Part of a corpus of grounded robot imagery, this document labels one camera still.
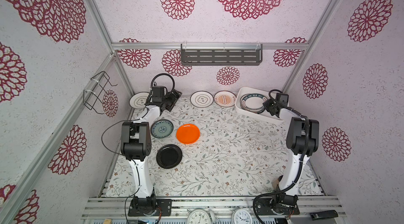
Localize green rim plate back row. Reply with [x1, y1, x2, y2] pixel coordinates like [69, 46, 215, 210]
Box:
[240, 93, 268, 114]

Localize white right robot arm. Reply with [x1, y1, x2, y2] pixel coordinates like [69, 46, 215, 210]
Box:
[252, 89, 319, 218]

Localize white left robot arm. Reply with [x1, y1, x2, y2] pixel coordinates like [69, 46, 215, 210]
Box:
[121, 86, 182, 217]

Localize white plastic bin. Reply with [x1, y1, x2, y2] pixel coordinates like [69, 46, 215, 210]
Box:
[235, 87, 294, 125]

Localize teal patterned plate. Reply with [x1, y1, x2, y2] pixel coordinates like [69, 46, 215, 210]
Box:
[150, 119, 174, 139]

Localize white cloud plate far left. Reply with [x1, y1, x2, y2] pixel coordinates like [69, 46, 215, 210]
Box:
[129, 92, 149, 109]

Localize white cloud pattern plate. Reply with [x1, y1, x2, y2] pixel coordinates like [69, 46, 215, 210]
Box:
[190, 91, 214, 108]

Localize orange plastic plate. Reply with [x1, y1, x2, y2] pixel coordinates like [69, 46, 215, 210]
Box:
[176, 124, 201, 145]

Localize orange sunburst plate right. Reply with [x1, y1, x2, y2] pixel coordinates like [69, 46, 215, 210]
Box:
[214, 90, 236, 108]

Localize black plastic plate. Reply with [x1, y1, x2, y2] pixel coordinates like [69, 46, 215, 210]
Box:
[156, 144, 183, 169]

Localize right white clock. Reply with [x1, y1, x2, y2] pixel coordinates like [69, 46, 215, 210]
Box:
[231, 208, 253, 224]

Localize white clock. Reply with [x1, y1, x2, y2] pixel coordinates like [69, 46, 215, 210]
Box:
[187, 208, 213, 224]
[231, 208, 253, 224]

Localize left white clock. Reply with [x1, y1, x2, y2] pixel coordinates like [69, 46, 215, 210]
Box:
[187, 208, 213, 224]

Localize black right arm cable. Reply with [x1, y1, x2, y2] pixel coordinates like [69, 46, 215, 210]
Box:
[252, 89, 311, 224]

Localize grey wall shelf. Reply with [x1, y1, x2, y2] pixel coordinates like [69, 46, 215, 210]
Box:
[180, 44, 263, 66]

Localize black wire wall rack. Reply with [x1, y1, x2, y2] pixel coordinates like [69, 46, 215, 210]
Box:
[82, 71, 117, 115]

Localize black clip on rail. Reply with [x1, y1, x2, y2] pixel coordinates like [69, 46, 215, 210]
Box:
[310, 210, 339, 221]

